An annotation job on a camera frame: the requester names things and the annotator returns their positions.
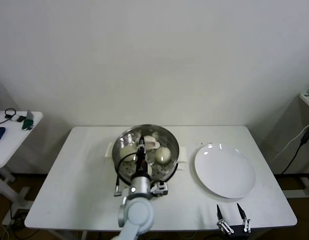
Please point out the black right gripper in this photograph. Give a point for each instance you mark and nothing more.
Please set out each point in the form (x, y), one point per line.
(239, 233)

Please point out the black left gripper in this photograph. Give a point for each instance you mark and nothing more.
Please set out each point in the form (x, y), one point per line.
(141, 166)

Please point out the round glass pot lid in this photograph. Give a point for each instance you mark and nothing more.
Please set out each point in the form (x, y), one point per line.
(152, 143)

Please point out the stainless steel steamer basket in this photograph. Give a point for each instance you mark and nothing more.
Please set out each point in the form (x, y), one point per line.
(183, 155)

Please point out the white electric cooker pot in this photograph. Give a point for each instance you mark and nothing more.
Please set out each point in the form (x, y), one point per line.
(125, 186)

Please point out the white round plate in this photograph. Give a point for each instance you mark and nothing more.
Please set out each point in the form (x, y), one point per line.
(224, 172)

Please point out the small black device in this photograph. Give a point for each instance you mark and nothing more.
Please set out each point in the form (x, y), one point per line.
(21, 119)

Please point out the small white device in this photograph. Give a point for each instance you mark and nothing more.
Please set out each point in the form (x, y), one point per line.
(14, 118)

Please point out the white side table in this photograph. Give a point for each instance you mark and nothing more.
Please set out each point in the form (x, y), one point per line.
(9, 148)

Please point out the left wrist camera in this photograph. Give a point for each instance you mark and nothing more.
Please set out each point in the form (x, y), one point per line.
(159, 188)

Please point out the white table base frame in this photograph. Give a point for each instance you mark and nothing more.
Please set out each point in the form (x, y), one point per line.
(308, 185)

